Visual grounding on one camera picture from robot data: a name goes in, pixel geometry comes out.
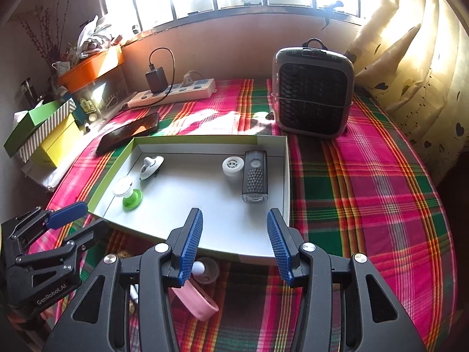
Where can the pile of papers and bags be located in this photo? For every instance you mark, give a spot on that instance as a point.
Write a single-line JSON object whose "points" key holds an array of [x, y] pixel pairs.
{"points": [[91, 36]]}

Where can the orange plastic bin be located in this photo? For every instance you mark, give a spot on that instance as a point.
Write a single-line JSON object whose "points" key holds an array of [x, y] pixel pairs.
{"points": [[95, 66]]}

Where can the pink plastic clip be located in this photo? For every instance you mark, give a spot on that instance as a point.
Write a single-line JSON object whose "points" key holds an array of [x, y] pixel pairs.
{"points": [[198, 302]]}

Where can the white plug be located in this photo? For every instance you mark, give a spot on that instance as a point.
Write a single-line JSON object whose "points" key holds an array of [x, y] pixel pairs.
{"points": [[188, 79]]}

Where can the black phone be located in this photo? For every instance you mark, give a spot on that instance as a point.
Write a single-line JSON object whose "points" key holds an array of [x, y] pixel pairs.
{"points": [[128, 132]]}

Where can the dried red branches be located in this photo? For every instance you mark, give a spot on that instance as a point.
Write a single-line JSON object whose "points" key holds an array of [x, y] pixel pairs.
{"points": [[47, 25]]}

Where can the clear plastic box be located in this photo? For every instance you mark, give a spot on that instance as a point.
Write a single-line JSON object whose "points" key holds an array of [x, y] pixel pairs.
{"points": [[100, 93]]}

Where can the black window latch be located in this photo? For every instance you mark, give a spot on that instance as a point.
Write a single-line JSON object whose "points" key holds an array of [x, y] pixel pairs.
{"points": [[333, 7]]}

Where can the cream heart print curtain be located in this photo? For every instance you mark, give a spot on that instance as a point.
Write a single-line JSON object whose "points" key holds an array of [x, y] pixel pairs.
{"points": [[403, 44]]}

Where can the black charger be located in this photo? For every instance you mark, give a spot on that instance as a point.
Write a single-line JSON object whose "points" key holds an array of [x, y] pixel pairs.
{"points": [[156, 80]]}

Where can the striped box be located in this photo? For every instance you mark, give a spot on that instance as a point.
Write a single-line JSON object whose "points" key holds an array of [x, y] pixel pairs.
{"points": [[47, 132]]}

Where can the black rectangular gadget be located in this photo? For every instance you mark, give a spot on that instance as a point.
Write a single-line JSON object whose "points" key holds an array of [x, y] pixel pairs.
{"points": [[254, 183]]}

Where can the white oval knob gadget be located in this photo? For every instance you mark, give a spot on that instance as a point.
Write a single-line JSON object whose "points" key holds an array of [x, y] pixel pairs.
{"points": [[150, 167]]}

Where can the green white cardboard box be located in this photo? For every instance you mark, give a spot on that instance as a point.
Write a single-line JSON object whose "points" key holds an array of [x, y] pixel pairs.
{"points": [[212, 190]]}

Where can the brown walnut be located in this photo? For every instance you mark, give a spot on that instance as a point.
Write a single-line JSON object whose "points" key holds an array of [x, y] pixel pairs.
{"points": [[124, 255]]}

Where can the small grey heater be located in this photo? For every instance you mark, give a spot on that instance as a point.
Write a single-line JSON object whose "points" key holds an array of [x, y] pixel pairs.
{"points": [[311, 91]]}

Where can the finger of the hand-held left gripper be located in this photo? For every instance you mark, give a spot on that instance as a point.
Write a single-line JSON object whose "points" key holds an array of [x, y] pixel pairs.
{"points": [[67, 211], [84, 236]]}

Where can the small green white card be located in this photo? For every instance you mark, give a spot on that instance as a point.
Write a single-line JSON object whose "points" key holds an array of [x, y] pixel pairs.
{"points": [[87, 105]]}

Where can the yellow box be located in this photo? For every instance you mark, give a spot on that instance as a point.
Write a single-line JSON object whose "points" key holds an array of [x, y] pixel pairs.
{"points": [[58, 146]]}

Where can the green white round stand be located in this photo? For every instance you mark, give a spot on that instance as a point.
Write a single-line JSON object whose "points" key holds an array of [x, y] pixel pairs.
{"points": [[132, 195]]}

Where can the white round cap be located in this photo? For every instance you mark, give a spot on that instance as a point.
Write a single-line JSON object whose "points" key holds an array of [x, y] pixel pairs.
{"points": [[233, 165]]}

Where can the beige power strip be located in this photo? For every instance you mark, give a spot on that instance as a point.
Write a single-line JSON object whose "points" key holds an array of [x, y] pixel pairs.
{"points": [[183, 91]]}

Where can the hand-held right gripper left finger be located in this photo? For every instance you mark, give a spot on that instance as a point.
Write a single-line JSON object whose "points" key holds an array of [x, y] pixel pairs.
{"points": [[190, 245]]}

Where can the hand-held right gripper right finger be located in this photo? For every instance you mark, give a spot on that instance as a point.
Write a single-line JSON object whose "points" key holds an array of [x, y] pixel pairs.
{"points": [[280, 245]]}

